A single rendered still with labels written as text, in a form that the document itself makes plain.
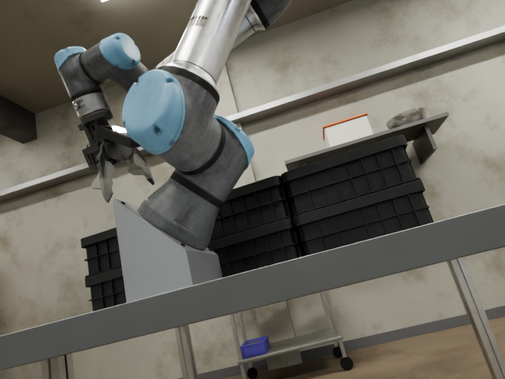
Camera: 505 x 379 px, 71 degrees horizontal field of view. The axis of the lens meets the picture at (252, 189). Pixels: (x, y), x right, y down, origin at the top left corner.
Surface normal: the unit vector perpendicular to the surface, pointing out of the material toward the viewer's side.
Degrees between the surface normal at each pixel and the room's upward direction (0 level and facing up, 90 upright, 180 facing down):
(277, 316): 90
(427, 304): 90
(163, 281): 90
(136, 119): 82
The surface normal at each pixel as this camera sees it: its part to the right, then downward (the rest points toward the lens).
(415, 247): -0.21, -0.22
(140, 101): -0.51, -0.24
